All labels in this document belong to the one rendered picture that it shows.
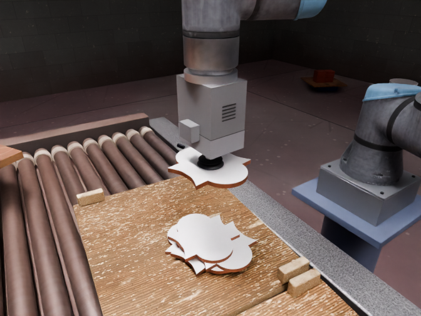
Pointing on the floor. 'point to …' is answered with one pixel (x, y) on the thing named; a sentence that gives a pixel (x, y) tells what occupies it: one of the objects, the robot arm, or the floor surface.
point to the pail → (403, 81)
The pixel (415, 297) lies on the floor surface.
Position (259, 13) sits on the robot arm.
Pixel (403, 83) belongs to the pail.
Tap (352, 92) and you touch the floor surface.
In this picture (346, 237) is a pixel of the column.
